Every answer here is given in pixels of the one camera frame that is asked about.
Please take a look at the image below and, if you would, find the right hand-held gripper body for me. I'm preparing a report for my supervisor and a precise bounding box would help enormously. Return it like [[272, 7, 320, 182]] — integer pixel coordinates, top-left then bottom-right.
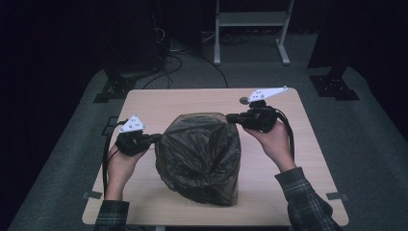
[[242, 86, 289, 133]]

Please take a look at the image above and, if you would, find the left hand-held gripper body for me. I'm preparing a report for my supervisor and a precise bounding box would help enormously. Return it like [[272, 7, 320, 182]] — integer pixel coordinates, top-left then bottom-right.
[[115, 115, 152, 157]]

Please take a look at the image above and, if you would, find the black plastic garbage bag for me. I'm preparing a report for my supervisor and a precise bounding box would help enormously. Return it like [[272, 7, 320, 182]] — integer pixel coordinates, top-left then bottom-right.
[[154, 112, 242, 207]]

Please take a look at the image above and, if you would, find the person's left hand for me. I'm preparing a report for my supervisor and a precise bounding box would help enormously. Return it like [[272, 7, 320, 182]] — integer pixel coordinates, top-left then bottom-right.
[[107, 144, 147, 191]]

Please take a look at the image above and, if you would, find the person's right hand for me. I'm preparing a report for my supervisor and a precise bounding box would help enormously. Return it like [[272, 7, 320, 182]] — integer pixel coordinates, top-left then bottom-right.
[[244, 120, 296, 172]]

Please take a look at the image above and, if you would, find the grey tape strip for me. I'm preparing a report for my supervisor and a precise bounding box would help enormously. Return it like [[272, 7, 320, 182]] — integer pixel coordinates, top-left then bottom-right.
[[326, 192, 349, 202], [81, 191, 104, 200]]

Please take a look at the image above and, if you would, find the white metal stand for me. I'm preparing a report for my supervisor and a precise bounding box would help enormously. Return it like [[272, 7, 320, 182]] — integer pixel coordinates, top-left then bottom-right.
[[214, 0, 295, 66]]

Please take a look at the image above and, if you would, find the right hand-held gripper cable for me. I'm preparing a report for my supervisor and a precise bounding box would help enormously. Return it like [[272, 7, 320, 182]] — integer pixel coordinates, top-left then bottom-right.
[[273, 108, 295, 162]]

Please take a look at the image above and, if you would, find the black stand with base plate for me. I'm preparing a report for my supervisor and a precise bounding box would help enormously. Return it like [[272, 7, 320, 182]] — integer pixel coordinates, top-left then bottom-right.
[[307, 62, 360, 102], [92, 61, 138, 104]]

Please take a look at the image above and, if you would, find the black floor cable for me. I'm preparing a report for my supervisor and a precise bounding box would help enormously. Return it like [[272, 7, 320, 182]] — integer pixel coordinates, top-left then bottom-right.
[[142, 52, 229, 90]]

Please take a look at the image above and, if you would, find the cable bundle under white stand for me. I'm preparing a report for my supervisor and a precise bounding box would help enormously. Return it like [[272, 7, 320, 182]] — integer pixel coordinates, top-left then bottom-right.
[[201, 31, 252, 46]]

